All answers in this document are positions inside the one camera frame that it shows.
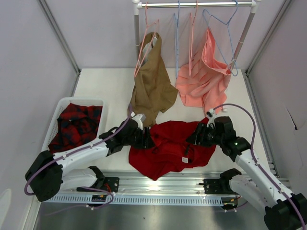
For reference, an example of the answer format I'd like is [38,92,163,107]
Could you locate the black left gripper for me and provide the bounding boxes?
[123,126,155,150]

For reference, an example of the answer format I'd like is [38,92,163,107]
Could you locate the red skirt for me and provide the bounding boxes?
[129,121,216,181]

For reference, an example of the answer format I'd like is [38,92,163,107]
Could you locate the pink wire hanger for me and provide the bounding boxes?
[189,0,198,77]

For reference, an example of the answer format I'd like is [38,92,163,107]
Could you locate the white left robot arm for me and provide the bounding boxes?
[24,118,155,202]

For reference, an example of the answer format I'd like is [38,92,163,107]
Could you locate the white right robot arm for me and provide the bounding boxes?
[187,116,307,230]

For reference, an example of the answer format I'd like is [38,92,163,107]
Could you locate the tan brown skirt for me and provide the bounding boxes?
[130,32,178,127]

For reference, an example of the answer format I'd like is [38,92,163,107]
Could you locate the salmon pink skirt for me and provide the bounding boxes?
[175,29,231,113]

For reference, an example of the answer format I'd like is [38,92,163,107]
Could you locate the light blue empty hanger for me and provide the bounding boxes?
[173,0,180,79]

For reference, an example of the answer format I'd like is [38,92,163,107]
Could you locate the blue hanger with pink skirt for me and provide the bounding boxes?
[202,0,238,76]

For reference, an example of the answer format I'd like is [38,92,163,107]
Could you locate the pink hanger with brown skirt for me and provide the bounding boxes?
[132,0,160,77]

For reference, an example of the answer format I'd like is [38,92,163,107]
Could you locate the red plaid garment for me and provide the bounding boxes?
[48,103,103,153]

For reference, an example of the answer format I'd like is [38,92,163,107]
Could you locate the white plastic basket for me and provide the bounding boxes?
[41,96,108,151]

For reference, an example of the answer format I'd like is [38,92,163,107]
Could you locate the metal clothes rack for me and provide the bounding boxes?
[133,0,260,68]

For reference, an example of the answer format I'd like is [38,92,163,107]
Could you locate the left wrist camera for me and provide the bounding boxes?
[132,114,146,130]

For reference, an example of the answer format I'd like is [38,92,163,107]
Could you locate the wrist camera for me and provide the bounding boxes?
[206,108,217,127]
[132,114,146,130]

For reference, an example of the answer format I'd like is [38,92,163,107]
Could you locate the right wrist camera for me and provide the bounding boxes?
[206,108,217,127]

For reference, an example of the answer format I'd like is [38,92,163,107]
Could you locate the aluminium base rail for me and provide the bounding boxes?
[47,171,242,207]

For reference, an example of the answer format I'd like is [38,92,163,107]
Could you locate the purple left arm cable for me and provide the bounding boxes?
[24,103,135,211]

